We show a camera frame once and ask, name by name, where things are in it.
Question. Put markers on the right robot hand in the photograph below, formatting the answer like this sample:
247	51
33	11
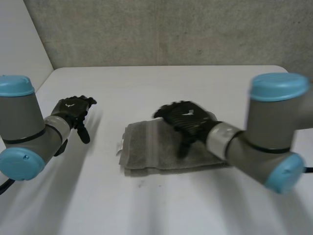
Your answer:
187	117

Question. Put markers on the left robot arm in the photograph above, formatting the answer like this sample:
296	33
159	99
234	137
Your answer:
18	115

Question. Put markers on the grey towel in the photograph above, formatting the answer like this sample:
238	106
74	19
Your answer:
151	149

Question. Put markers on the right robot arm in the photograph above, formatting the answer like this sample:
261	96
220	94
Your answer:
271	117

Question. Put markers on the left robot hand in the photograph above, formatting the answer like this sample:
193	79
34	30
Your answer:
72	106

